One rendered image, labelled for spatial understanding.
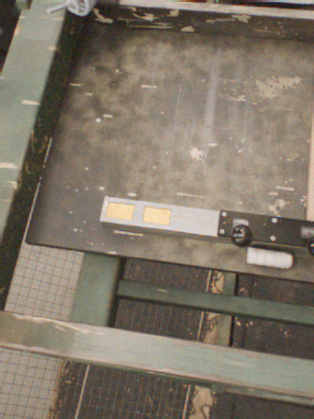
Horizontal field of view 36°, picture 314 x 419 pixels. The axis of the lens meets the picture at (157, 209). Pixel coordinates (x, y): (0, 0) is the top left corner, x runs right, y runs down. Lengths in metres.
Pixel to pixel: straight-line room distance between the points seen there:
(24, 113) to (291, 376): 0.67
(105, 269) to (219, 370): 0.30
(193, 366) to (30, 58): 0.67
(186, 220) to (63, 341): 0.31
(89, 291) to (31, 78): 0.44
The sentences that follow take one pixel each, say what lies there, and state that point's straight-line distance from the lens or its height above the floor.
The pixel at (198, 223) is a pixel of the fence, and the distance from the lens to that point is 0.89.
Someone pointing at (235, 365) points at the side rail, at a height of 1.46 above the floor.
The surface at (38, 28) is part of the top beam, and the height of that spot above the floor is 1.87.
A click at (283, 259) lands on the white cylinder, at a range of 0.90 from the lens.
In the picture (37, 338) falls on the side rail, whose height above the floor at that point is 1.73.
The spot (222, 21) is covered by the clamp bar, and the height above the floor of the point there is 1.54.
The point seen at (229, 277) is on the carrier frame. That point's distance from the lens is 2.02.
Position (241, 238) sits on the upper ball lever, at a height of 1.53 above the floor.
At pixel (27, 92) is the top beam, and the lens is 1.01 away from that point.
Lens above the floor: 1.99
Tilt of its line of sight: 26 degrees down
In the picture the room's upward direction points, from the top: 70 degrees counter-clockwise
